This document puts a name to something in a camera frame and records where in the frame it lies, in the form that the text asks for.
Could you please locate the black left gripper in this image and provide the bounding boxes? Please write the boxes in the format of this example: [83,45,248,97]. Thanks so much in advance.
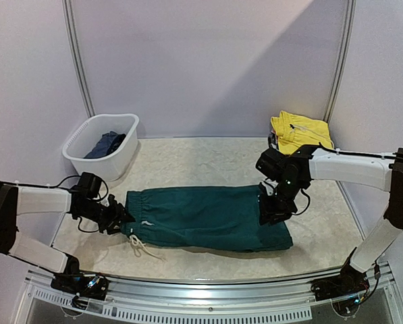
[78,199,134,234]

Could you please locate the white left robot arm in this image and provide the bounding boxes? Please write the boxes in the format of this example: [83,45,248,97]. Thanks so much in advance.
[0,173,134,293]

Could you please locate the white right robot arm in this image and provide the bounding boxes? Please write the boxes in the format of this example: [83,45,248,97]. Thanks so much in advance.
[256,144,403,294]

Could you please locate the white plastic laundry basket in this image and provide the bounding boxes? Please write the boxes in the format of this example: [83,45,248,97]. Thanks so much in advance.
[62,113,139,182]

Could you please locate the black white patterned garment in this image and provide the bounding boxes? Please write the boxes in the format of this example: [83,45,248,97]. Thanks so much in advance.
[267,132,279,151]

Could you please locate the navy blue garment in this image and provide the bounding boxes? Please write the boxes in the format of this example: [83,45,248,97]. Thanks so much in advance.
[84,131,126,159]

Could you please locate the yellow folded shorts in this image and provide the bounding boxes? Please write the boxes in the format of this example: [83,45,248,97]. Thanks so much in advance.
[271,111,334,155]

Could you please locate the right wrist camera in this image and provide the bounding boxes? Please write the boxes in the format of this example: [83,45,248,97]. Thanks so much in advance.
[255,148,286,180]

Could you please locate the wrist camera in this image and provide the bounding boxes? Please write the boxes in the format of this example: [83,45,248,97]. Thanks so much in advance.
[255,148,286,180]
[76,172,109,202]

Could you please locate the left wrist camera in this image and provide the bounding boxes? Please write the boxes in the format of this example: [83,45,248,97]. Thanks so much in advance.
[76,172,109,202]

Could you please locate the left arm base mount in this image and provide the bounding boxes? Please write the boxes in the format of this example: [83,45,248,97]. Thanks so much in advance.
[51,255,109,311]

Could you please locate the aluminium front rail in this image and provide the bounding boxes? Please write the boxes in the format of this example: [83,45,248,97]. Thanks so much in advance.
[15,262,403,323]

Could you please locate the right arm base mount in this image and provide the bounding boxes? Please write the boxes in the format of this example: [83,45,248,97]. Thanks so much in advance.
[311,263,381,317]

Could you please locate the left aluminium frame post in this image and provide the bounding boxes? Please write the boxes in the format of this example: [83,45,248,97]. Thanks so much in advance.
[62,0,95,117]

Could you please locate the aluminium frame post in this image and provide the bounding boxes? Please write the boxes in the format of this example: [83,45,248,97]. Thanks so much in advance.
[323,0,356,123]
[62,0,95,117]

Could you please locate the right aluminium frame post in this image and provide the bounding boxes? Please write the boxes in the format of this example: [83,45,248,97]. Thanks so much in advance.
[323,0,356,123]

